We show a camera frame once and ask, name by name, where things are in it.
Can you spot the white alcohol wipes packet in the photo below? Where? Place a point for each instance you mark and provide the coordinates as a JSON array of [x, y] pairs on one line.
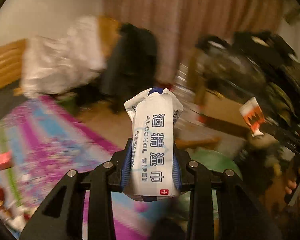
[[153, 113]]

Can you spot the colourful striped floral bedspread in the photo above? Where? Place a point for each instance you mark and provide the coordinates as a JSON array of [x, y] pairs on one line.
[[45, 141]]

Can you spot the black garbage bag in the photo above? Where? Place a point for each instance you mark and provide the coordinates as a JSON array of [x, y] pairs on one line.
[[260, 65]]

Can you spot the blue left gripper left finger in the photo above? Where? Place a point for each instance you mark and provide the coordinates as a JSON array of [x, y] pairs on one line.
[[126, 166]]

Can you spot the wooden headboard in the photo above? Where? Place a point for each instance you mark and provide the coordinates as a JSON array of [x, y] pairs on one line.
[[11, 61]]

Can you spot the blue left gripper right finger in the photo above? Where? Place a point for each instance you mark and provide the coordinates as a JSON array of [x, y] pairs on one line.
[[176, 169]]

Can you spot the beige patterned curtain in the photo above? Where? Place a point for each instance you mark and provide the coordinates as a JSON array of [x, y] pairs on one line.
[[177, 24]]

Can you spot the pink red small box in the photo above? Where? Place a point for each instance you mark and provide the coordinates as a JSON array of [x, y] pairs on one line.
[[6, 160]]

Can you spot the green lined trash bin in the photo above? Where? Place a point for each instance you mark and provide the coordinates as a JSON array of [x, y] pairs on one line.
[[214, 160]]

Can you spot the dark jacket on chair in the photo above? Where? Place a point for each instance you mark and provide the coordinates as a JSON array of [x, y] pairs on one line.
[[131, 66]]

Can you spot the white satin cloth right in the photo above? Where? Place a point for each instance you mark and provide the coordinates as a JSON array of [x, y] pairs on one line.
[[57, 66]]

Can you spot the red white paper cup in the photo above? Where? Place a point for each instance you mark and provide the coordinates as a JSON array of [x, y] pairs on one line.
[[253, 116]]

